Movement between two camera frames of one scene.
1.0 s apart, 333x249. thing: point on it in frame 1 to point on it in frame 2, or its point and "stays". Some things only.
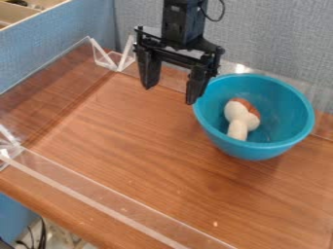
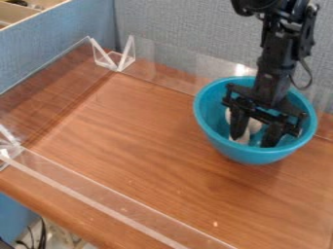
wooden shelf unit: [16, 11] stays
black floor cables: [42, 242] stays
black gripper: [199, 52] to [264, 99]
